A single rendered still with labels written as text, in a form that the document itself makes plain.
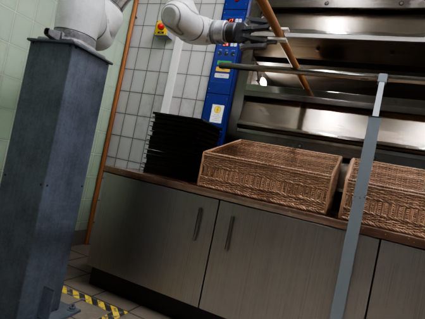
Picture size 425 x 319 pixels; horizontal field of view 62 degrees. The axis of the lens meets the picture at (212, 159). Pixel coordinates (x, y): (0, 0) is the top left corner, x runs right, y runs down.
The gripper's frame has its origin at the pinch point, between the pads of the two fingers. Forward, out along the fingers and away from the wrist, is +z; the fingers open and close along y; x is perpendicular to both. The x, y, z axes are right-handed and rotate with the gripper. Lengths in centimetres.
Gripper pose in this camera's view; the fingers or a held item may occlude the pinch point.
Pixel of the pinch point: (278, 35)
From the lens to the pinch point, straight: 138.2
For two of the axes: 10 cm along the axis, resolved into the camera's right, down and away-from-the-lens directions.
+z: 9.0, 1.8, -4.0
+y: -2.0, 9.8, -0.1
